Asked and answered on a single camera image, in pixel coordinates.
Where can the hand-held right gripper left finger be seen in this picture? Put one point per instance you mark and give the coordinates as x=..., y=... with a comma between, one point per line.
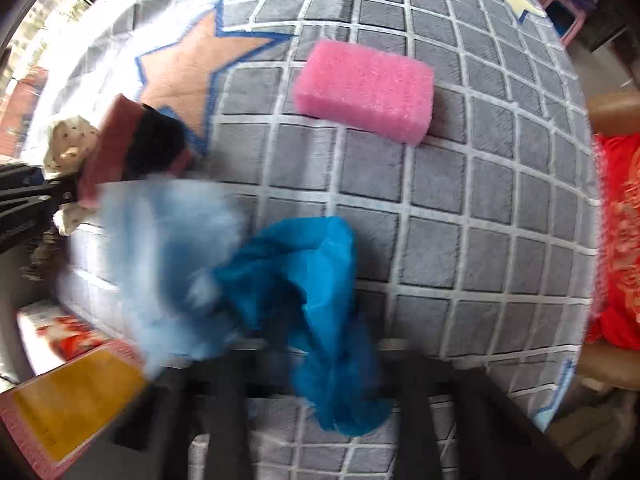
x=225, y=410

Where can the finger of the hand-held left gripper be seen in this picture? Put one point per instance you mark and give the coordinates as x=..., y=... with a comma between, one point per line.
x=25, y=205

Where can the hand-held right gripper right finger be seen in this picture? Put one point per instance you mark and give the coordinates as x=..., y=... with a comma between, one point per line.
x=425, y=410

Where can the cream polka dot scrunchie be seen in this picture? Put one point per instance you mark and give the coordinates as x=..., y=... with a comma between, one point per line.
x=70, y=140

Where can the pink knitted headband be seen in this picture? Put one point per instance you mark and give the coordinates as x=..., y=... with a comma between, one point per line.
x=110, y=160

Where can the light blue fluffy cloth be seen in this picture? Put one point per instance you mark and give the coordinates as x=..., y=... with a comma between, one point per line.
x=160, y=260

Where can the blue plastic shoe cover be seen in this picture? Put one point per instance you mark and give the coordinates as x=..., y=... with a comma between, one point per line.
x=320, y=285

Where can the plain pink sponge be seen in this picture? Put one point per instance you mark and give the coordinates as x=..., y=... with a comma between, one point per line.
x=365, y=90

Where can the floral tissue pack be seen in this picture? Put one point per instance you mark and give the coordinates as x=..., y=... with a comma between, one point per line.
x=65, y=335

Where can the red patterned box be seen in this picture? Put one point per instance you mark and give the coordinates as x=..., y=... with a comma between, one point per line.
x=65, y=400

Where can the grey checked star blanket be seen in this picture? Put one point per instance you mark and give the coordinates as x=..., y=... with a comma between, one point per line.
x=450, y=210

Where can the red embroidered cloth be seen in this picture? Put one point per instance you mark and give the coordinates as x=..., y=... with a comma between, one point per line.
x=620, y=240

